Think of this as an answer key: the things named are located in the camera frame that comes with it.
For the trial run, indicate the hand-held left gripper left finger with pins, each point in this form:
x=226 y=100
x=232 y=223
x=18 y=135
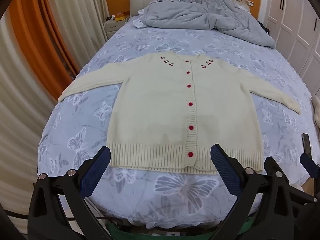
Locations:
x=93 y=172

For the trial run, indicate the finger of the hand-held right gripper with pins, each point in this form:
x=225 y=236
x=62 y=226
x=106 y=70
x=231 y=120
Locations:
x=310 y=165
x=306 y=143

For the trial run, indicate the butterfly print bed sheet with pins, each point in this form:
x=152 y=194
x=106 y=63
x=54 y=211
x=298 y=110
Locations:
x=82 y=120

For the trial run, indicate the yellow box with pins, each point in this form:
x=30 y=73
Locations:
x=121 y=16

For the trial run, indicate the cream plush item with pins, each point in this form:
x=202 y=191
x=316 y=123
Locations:
x=317 y=115

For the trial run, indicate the green cloth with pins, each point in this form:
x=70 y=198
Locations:
x=240 y=227

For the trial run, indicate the orange beam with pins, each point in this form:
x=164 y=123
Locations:
x=37 y=22

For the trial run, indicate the white nightstand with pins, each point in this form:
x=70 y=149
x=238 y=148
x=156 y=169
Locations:
x=113 y=28

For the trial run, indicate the cream knit cardigan red buttons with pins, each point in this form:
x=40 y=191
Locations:
x=150 y=105

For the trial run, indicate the grey duvet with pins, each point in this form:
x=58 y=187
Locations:
x=200 y=17

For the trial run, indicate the cream pleated curtain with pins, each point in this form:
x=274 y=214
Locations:
x=80 y=12
x=17 y=120

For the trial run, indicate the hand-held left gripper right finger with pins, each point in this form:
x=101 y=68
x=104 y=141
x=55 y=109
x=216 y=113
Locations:
x=226 y=170

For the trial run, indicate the white wardrobe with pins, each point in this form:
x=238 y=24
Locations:
x=297 y=17

